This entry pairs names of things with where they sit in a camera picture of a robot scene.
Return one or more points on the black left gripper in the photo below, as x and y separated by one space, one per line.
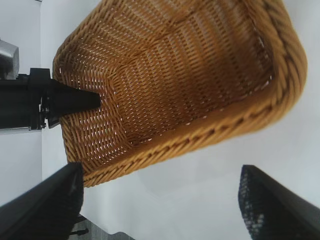
22 102

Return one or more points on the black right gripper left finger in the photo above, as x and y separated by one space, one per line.
42 212

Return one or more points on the tan woven wicker basket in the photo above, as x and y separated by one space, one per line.
180 75

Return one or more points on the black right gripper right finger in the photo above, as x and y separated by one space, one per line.
280 212

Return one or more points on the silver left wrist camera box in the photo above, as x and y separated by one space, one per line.
8 60

